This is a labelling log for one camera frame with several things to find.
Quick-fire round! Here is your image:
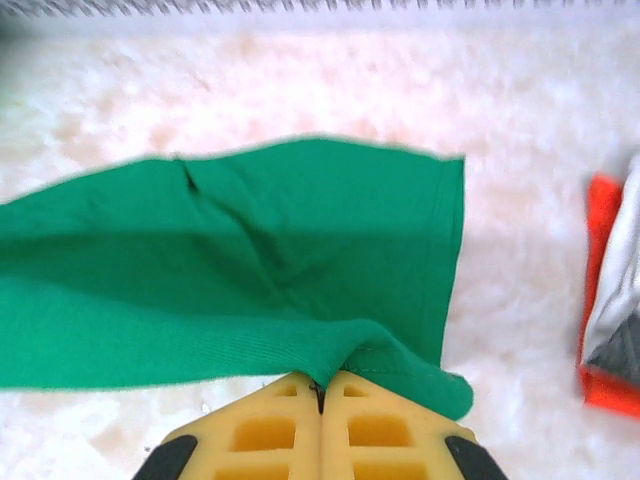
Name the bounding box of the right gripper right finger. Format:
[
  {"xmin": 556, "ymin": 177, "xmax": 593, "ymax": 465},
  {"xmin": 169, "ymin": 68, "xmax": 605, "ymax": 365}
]
[{"xmin": 319, "ymin": 370, "xmax": 509, "ymax": 480}]

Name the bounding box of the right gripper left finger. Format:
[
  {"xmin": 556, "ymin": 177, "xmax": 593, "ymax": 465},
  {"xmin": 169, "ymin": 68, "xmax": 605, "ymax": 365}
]
[{"xmin": 132, "ymin": 370, "xmax": 322, "ymax": 480}]

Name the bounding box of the green t-shirt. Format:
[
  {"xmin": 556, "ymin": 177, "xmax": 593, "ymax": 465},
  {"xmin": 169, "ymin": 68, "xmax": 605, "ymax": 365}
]
[{"xmin": 0, "ymin": 132, "xmax": 475, "ymax": 422}]

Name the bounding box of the folded white t-shirt grey print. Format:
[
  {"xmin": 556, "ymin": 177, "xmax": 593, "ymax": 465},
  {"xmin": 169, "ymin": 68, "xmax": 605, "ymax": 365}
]
[{"xmin": 584, "ymin": 152, "xmax": 640, "ymax": 384}]

